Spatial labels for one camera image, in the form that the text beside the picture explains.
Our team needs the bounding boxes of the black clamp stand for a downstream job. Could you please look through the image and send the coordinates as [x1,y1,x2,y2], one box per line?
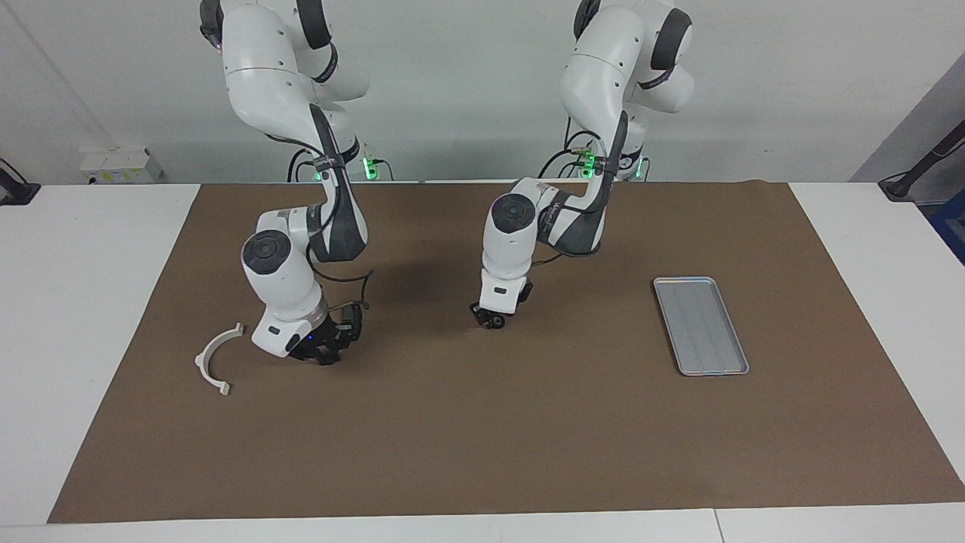
[0,157,41,207]
[878,119,965,204]

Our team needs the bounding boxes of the white wall socket box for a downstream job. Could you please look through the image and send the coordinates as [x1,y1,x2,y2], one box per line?
[78,146,164,186]

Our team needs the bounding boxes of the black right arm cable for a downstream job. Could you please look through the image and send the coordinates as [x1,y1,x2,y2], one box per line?
[305,256,375,311]

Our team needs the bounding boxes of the blue crate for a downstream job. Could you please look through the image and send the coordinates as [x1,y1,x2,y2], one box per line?
[929,187,965,266]

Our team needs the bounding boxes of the brown table mat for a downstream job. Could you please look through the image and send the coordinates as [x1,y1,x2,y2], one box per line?
[47,179,965,525]

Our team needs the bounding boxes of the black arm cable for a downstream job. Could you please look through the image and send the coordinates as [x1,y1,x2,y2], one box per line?
[305,256,375,311]
[531,128,604,269]

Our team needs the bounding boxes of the white half-ring bracket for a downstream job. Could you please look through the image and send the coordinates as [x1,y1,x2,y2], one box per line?
[194,323,247,397]

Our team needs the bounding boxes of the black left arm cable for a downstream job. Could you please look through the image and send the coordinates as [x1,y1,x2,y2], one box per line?
[531,128,604,269]

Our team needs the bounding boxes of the silver metal tray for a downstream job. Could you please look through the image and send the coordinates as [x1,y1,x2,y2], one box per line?
[653,276,750,377]

